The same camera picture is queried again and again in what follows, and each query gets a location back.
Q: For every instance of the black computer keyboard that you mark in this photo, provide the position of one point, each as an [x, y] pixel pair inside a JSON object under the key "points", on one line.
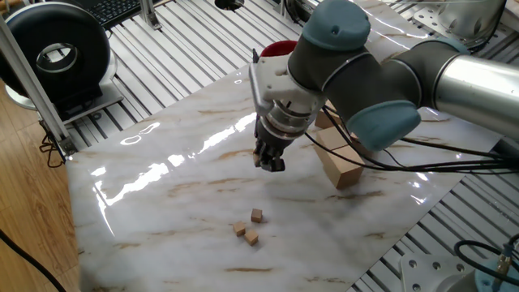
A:
{"points": [[117, 10]]}

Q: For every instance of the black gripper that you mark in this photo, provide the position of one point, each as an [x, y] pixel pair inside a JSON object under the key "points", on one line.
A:
{"points": [[271, 138]]}

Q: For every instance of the red glossy bowl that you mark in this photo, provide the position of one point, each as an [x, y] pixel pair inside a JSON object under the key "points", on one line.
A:
{"points": [[280, 48]]}

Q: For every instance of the small wooden cube block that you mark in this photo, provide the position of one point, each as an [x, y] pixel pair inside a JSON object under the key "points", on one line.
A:
{"points": [[251, 237], [255, 160], [256, 215], [239, 228]]}

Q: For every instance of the aluminium frame post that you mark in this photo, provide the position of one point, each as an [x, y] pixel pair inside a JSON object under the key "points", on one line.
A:
{"points": [[36, 93]]}

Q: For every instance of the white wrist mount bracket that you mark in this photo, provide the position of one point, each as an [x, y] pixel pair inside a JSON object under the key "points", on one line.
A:
{"points": [[271, 81]]}

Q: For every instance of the silver perforated mount plate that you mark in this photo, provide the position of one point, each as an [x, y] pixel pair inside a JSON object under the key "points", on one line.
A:
{"points": [[466, 20]]}

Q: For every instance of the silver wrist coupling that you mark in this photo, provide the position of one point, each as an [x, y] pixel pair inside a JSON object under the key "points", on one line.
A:
{"points": [[286, 121]]}

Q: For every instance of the glossy marble pattern mat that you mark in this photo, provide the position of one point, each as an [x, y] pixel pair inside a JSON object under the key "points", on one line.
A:
{"points": [[162, 203]]}

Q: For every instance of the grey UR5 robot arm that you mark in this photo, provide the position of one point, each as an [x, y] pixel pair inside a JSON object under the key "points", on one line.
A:
{"points": [[365, 81]]}

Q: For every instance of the grey device base plate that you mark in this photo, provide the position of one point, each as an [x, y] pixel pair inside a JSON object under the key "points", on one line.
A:
{"points": [[107, 101]]}

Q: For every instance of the short aluminium post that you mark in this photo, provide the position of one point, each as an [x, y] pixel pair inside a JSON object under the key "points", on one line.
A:
{"points": [[150, 14]]}

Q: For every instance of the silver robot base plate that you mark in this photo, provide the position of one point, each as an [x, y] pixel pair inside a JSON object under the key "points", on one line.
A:
{"points": [[425, 276]]}

